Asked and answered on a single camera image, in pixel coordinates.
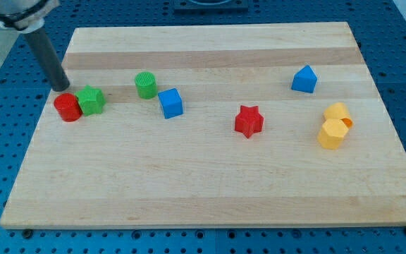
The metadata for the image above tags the green cylinder block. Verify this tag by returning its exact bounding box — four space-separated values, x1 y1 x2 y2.
135 71 157 99

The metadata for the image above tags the red cylinder block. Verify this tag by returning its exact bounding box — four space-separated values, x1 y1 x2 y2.
54 93 82 122

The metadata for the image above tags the red star block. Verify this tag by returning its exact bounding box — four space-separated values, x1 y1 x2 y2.
234 105 264 138

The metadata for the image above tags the light wooden board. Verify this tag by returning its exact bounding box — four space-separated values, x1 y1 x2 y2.
0 22 406 229

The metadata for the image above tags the green star block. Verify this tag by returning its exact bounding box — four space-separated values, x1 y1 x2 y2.
75 85 106 116

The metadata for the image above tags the blue cube block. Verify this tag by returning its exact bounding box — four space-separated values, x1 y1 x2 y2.
158 88 183 119

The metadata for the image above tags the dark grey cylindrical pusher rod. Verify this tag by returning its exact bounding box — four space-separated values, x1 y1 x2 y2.
24 28 70 92

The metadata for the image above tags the yellow hexagon block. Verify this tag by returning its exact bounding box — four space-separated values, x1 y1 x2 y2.
317 119 349 150

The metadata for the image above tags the yellow heart block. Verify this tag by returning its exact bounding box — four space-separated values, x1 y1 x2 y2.
323 102 354 128

